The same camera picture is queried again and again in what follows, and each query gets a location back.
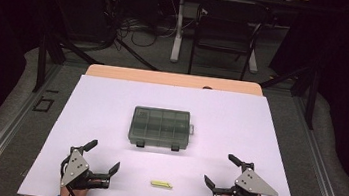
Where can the black metal frame post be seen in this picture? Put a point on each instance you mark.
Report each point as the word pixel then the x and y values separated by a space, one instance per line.
pixel 312 98
pixel 41 61

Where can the dark equipment with red light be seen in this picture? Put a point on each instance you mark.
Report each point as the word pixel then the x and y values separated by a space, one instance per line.
pixel 110 6

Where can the small yellow bar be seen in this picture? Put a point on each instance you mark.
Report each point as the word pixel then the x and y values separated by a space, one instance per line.
pixel 162 184

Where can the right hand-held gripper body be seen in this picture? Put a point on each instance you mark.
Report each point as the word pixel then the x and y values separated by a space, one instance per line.
pixel 251 184

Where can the black chair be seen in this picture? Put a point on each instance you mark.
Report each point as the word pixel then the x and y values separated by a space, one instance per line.
pixel 225 33

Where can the wooden desk with white legs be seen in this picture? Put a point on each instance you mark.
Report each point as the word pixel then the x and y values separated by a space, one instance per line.
pixel 179 28

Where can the aluminium floor rail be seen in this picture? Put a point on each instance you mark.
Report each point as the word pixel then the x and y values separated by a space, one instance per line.
pixel 7 128
pixel 321 169

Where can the person's left hand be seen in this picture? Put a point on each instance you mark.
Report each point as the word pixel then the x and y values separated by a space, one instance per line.
pixel 71 194

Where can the clear grey compartment storage box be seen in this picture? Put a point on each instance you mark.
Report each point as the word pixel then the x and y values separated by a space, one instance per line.
pixel 159 128

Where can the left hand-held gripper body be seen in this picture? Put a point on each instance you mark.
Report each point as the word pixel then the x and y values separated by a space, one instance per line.
pixel 75 168

